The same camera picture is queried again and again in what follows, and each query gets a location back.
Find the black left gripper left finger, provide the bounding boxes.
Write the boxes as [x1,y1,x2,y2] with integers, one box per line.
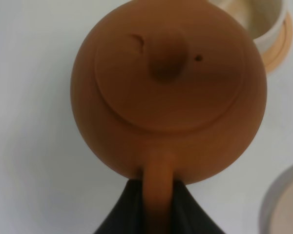
[94,179,147,234]

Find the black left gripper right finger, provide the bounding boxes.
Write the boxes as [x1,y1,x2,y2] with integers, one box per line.
[171,181,225,234]

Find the brown clay teapot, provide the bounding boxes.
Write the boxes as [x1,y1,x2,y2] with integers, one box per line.
[70,0,267,234]

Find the beige round teapot saucer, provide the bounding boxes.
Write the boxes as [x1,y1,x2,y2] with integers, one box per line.
[258,166,293,234]

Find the left orange coaster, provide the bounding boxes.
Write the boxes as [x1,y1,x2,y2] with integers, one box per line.
[261,12,293,74]

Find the left white teacup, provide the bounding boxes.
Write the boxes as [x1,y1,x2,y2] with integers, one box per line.
[210,0,288,54]

